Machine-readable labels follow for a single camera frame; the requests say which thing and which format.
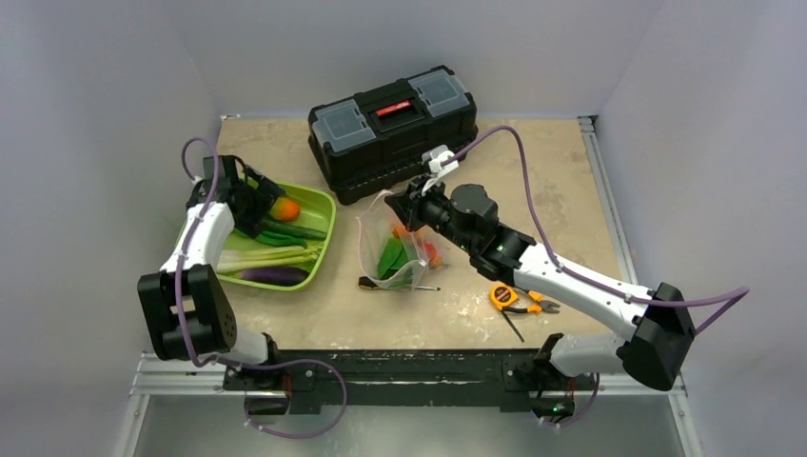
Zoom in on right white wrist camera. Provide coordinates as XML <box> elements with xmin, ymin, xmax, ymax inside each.
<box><xmin>422</xmin><ymin>145</ymin><xmax>459</xmax><ymax>195</ymax></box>

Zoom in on clear zip top bag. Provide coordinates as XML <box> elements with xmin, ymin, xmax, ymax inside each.
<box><xmin>356</xmin><ymin>190</ymin><xmax>447</xmax><ymax>290</ymax></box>

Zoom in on orange green mango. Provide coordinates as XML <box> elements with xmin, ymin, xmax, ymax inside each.
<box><xmin>269</xmin><ymin>196</ymin><xmax>301</xmax><ymax>222</ymax></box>

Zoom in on orange black pliers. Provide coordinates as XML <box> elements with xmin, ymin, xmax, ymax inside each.
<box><xmin>493</xmin><ymin>286</ymin><xmax>560</xmax><ymax>343</ymax></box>

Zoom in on green plastic tray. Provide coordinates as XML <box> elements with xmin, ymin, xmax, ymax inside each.
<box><xmin>176</xmin><ymin>179</ymin><xmax>337</xmax><ymax>292</ymax></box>

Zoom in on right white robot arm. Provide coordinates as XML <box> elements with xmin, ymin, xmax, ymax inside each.
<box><xmin>384</xmin><ymin>176</ymin><xmax>696</xmax><ymax>391</ymax></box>

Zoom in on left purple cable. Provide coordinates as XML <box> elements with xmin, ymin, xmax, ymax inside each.
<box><xmin>173</xmin><ymin>137</ymin><xmax>348</xmax><ymax>373</ymax></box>

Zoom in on green leafy vegetable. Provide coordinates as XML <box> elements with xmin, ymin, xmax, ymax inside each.
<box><xmin>377</xmin><ymin>237</ymin><xmax>412</xmax><ymax>288</ymax></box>

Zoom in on green cucumber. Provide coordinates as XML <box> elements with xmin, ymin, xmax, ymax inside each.
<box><xmin>260</xmin><ymin>218</ymin><xmax>328</xmax><ymax>241</ymax></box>

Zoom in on black plastic toolbox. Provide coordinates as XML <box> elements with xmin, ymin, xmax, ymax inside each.
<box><xmin>307</xmin><ymin>66</ymin><xmax>479</xmax><ymax>206</ymax></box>

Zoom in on green chilli pepper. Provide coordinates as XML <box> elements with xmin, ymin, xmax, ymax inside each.
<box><xmin>234</xmin><ymin>228</ymin><xmax>308</xmax><ymax>248</ymax></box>

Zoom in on purple eggplant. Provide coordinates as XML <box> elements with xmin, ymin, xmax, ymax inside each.
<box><xmin>235</xmin><ymin>267</ymin><xmax>309</xmax><ymax>287</ymax></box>

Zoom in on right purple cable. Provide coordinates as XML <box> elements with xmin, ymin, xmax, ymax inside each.
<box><xmin>441</xmin><ymin>125</ymin><xmax>750</xmax><ymax>335</ymax></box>

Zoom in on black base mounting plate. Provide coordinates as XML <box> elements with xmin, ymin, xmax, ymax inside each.
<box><xmin>223</xmin><ymin>348</ymin><xmax>595</xmax><ymax>418</ymax></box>

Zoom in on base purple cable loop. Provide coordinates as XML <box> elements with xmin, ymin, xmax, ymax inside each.
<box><xmin>243</xmin><ymin>359</ymin><xmax>349</xmax><ymax>441</ymax></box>

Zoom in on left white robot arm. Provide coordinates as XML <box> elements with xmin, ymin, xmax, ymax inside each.
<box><xmin>137</xmin><ymin>155</ymin><xmax>284</xmax><ymax>389</ymax></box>

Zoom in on orange carrot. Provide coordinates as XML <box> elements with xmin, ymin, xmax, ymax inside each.
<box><xmin>391</xmin><ymin>224</ymin><xmax>412</xmax><ymax>241</ymax></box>

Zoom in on aluminium frame rails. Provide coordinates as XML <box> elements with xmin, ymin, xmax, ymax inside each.
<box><xmin>113</xmin><ymin>118</ymin><xmax>702</xmax><ymax>456</ymax></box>

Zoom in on orange tape measure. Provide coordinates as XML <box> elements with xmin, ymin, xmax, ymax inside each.
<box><xmin>489</xmin><ymin>284</ymin><xmax>519</xmax><ymax>311</ymax></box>

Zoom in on black yellow screwdriver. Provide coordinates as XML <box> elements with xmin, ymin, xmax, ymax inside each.
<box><xmin>358</xmin><ymin>276</ymin><xmax>442</xmax><ymax>291</ymax></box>

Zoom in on green celery stalks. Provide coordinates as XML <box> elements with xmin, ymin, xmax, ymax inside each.
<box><xmin>215</xmin><ymin>246</ymin><xmax>321</xmax><ymax>273</ymax></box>

